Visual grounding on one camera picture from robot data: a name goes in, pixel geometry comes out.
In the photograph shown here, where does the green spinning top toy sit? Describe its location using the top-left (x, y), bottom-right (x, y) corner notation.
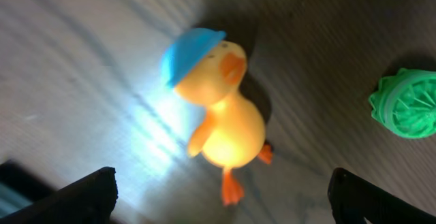
top-left (369, 68), bottom-right (435, 139)

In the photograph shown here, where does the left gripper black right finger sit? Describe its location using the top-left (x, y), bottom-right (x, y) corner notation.
top-left (328, 167), bottom-right (435, 224)

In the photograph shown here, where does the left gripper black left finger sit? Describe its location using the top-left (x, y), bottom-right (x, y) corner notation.
top-left (1, 166), bottom-right (118, 224)

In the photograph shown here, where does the yellow rubber duck blue hat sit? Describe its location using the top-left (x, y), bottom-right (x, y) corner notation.
top-left (161, 28), bottom-right (273, 206)

